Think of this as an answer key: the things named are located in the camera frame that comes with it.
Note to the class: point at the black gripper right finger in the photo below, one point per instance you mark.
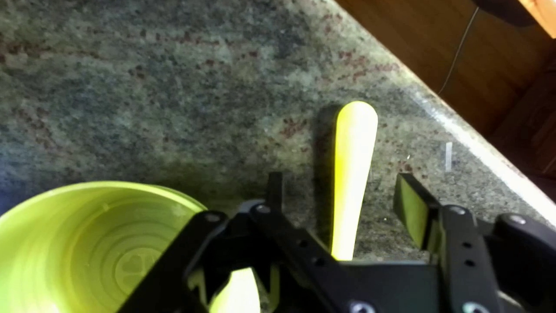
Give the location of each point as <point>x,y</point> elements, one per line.
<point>414,207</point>

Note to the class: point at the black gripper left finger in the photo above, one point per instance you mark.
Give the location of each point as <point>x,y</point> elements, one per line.
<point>275,191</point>

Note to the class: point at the yellow plastic cup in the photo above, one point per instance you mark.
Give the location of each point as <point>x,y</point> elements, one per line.
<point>238,296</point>

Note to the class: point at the yellow plastic bowl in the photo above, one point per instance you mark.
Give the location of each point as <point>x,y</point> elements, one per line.
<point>83,247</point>

